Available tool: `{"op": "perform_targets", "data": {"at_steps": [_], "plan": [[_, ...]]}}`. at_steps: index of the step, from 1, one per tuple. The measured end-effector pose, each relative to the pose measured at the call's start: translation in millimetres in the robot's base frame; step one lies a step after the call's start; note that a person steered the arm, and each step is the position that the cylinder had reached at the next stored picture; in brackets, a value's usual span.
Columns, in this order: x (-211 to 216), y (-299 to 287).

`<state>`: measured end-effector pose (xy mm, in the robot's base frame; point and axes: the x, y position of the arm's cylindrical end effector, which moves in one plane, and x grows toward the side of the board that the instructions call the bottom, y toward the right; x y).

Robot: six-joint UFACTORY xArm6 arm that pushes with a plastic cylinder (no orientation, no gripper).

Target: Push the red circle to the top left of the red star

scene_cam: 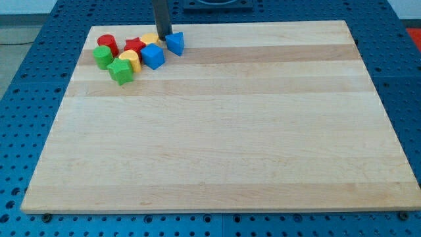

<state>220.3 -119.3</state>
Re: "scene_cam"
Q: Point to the dark cylindrical pusher stick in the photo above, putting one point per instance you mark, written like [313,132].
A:
[162,18]

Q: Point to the red star block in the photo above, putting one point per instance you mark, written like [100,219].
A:
[136,45]

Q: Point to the green star block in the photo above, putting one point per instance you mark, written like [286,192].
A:
[121,71]

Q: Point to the yellow hexagon block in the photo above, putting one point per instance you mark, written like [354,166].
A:
[151,38]

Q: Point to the blue triangle block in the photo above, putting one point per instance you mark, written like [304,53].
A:
[175,43]

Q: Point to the blue cube block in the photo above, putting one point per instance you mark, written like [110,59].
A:
[153,56]

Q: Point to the yellow cylinder block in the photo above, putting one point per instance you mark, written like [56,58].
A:
[133,58]

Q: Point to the red cylinder block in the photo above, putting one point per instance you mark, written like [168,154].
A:
[109,41]

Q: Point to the green cylinder block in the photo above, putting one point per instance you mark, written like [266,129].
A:
[103,56]

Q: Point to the wooden board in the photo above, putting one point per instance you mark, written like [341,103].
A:
[253,117]

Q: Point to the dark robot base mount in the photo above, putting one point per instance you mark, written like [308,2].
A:
[217,4]

